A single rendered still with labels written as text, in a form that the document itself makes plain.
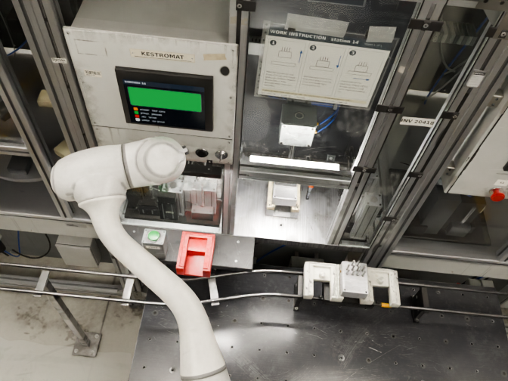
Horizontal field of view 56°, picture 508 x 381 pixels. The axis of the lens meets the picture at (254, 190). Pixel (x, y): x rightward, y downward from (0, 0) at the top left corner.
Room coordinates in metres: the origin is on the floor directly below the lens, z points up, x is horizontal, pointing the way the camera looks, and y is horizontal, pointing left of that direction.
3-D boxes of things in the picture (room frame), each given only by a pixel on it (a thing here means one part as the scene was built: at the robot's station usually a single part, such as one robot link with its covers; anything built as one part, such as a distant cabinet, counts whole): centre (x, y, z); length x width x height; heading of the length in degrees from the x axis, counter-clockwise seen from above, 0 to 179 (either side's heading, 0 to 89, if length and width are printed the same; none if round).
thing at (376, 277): (0.81, -0.42, 0.84); 0.36 x 0.14 x 0.10; 91
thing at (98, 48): (1.04, 0.29, 1.60); 0.42 x 0.29 x 0.46; 91
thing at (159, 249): (0.84, 0.34, 0.97); 0.08 x 0.08 x 0.12; 1
